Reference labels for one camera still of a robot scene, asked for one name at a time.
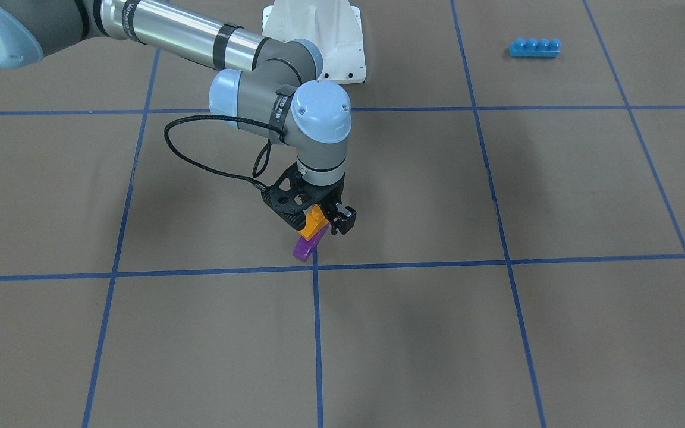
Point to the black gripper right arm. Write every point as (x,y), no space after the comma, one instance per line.
(332,197)

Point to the orange trapezoid block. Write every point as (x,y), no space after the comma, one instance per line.
(315,221)

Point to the purple trapezoid block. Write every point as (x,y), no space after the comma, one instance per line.
(304,248)

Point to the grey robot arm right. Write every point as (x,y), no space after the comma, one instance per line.
(263,86)

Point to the long blue studded brick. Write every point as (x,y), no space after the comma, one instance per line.
(534,48)

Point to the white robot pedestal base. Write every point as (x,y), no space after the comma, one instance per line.
(335,27)

